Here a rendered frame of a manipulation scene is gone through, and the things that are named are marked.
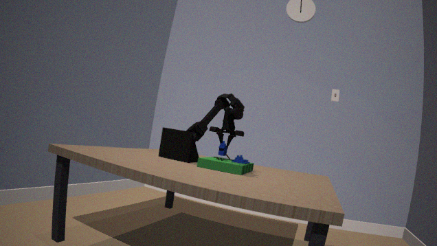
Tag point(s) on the green flat panel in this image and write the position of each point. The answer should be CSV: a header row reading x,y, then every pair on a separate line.
x,y
239,166

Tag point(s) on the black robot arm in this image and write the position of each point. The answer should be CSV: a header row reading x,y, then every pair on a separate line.
x,y
199,128

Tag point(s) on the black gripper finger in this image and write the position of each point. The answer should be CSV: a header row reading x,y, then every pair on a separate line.
x,y
220,137
230,137

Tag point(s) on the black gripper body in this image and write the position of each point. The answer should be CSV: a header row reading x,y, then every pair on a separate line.
x,y
227,125

